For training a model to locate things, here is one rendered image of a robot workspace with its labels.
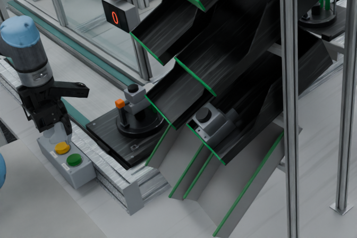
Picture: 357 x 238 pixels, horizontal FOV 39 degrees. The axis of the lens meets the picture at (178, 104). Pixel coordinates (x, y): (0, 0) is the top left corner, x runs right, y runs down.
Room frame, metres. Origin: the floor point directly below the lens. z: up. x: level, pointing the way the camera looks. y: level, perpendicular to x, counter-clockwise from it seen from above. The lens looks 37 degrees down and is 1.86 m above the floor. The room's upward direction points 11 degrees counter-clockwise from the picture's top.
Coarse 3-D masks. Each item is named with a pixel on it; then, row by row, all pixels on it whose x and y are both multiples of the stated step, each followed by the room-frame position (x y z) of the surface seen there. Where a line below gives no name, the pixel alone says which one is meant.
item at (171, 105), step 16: (176, 64) 0.96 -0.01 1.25; (160, 80) 0.94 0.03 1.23; (176, 80) 0.94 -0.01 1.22; (192, 80) 0.92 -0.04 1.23; (144, 96) 0.93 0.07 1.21; (160, 96) 0.92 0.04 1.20; (176, 96) 0.90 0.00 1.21; (192, 96) 0.87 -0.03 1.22; (208, 96) 0.84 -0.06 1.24; (160, 112) 0.86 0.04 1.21; (176, 112) 0.86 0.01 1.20; (192, 112) 0.83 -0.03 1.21; (176, 128) 0.81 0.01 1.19
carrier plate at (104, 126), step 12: (96, 120) 1.19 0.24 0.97; (108, 120) 1.18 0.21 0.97; (96, 132) 1.13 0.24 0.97; (108, 132) 1.12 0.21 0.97; (108, 144) 1.07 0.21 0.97; (120, 144) 1.06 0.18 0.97; (132, 144) 1.05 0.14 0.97; (144, 144) 1.04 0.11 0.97; (156, 144) 1.03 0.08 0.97; (120, 156) 1.02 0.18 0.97; (132, 156) 1.00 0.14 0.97; (144, 156) 1.00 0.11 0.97
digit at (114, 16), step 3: (108, 6) 1.37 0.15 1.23; (111, 9) 1.36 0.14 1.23; (114, 9) 1.34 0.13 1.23; (111, 12) 1.36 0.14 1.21; (114, 12) 1.34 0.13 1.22; (111, 15) 1.37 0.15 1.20; (114, 15) 1.35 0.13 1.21; (117, 15) 1.33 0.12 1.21; (114, 18) 1.35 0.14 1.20; (117, 18) 1.34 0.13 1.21; (114, 21) 1.36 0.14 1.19; (117, 21) 1.34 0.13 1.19; (117, 24) 1.34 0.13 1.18; (120, 24) 1.33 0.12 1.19; (120, 27) 1.33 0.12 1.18
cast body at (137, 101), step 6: (132, 84) 1.15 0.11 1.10; (138, 84) 1.16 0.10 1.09; (126, 90) 1.14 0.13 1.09; (132, 90) 1.13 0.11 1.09; (138, 90) 1.13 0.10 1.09; (144, 90) 1.13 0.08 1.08; (126, 96) 1.14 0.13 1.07; (132, 96) 1.11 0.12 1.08; (138, 96) 1.12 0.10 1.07; (132, 102) 1.12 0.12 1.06; (138, 102) 1.12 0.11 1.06; (144, 102) 1.13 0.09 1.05; (126, 108) 1.13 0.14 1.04; (132, 108) 1.11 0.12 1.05; (138, 108) 1.12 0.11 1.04; (132, 114) 1.11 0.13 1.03
